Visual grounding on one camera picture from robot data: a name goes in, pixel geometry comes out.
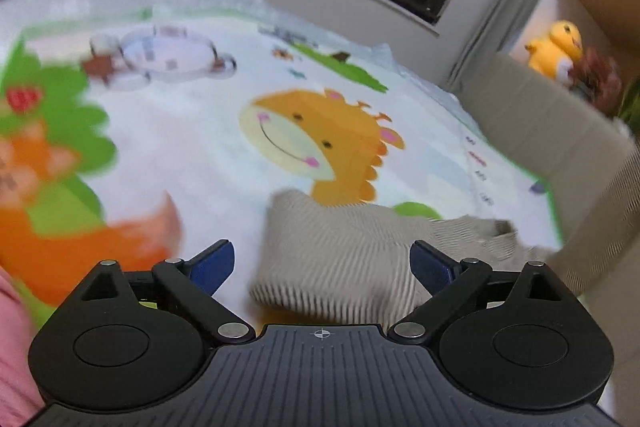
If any colourful cartoon animal play mat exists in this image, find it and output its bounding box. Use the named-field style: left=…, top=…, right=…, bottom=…
left=1, top=12, right=563, bottom=324

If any yellow plush duck toy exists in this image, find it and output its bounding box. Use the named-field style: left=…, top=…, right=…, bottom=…
left=525, top=20, right=584, bottom=87

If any red-leaved potted plant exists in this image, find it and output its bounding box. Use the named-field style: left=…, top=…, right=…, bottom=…
left=570, top=48, right=623, bottom=117

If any beige upholstered headboard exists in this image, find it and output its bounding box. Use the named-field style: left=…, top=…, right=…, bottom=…
left=459, top=53, right=639, bottom=299

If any beige striped knit garment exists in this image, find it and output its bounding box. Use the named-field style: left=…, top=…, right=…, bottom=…
left=250, top=190, right=554, bottom=327

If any green striped snake plant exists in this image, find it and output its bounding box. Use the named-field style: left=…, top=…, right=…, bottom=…
left=618, top=77, right=640, bottom=139

